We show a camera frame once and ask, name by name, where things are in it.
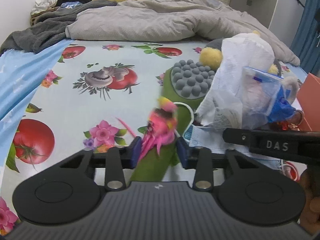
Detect person's right hand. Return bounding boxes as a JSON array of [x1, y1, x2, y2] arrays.
[[299, 168, 320, 235]]

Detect green massage brush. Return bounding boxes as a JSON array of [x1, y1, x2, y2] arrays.
[[130, 60, 215, 181]]

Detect blue curtain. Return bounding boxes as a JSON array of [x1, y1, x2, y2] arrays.
[[291, 0, 319, 75]]

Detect white crumpled cloth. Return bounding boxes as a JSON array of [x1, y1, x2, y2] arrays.
[[30, 0, 57, 15]]

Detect brown cardboard box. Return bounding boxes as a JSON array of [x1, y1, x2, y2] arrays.
[[30, 7, 58, 26]]

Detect white fluffy ring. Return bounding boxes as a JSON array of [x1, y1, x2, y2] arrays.
[[280, 76, 301, 106]]

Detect pink cardboard box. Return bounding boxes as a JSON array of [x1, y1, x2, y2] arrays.
[[297, 73, 320, 132]]

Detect grey duvet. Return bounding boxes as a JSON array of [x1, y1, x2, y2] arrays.
[[65, 0, 300, 66]]

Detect blue patterned cloth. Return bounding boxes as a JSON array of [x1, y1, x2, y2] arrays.
[[60, 1, 82, 9]]

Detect pink feather toy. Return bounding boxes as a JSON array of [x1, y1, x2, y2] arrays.
[[115, 96, 179, 163]]

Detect white wardrobe cabinet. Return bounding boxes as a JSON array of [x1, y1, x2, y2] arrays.
[[230, 0, 306, 47]]

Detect penguin plush toy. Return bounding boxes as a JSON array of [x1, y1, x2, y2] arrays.
[[200, 31, 299, 111]]

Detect dark grey blanket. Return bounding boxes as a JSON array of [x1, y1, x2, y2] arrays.
[[1, 0, 117, 54]]

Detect light blue bedsheet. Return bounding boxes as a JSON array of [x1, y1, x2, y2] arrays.
[[0, 38, 75, 120]]

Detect floral printed mat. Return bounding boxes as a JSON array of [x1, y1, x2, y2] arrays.
[[0, 39, 308, 235]]

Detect red shiny wrapper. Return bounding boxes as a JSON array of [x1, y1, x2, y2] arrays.
[[279, 110, 304, 131]]

